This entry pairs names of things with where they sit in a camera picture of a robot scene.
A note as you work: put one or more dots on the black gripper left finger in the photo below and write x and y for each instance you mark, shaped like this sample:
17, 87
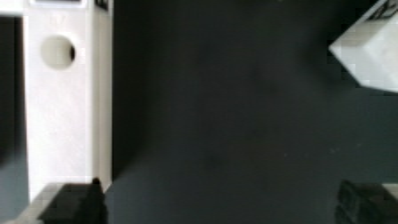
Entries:
68, 204

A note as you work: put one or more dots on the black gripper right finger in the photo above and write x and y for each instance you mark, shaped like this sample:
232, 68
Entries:
367, 203

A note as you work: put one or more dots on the white chair seat plate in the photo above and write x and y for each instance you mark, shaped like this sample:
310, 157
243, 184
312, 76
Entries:
365, 47

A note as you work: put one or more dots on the white chair back piece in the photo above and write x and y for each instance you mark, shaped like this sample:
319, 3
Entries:
68, 33

